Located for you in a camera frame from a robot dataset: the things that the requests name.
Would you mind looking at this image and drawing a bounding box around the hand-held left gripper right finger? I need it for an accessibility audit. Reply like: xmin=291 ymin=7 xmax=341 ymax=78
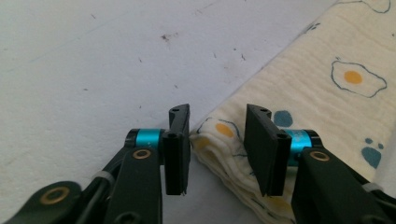
xmin=243 ymin=104 xmax=321 ymax=198

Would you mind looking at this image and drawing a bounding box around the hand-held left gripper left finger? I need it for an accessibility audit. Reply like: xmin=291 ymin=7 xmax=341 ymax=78
xmin=125 ymin=103 xmax=191 ymax=196

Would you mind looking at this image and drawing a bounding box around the cream cloth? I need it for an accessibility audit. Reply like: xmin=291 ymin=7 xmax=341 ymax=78
xmin=189 ymin=0 xmax=396 ymax=224

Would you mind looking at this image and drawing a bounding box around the light blue table mat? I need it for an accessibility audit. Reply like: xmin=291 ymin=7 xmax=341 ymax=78
xmin=0 ymin=0 xmax=344 ymax=224

